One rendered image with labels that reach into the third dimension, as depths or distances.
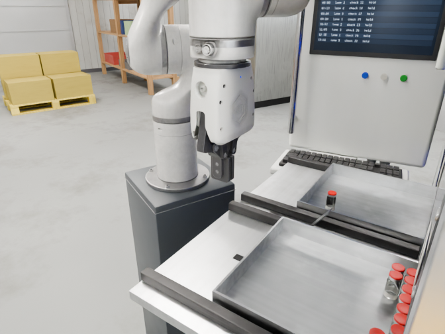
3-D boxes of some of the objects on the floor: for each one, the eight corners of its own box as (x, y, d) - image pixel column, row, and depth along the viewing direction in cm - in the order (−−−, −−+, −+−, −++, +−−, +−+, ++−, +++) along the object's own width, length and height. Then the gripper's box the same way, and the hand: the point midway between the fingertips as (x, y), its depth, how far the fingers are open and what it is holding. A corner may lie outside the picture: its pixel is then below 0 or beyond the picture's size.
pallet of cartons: (98, 105, 517) (90, 55, 487) (6, 116, 459) (-8, 61, 429) (85, 93, 581) (77, 49, 551) (4, 103, 524) (-9, 54, 494)
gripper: (229, 47, 53) (228, 157, 60) (161, 57, 41) (171, 191, 49) (273, 50, 49) (267, 167, 56) (212, 62, 38) (214, 207, 45)
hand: (222, 166), depth 52 cm, fingers closed
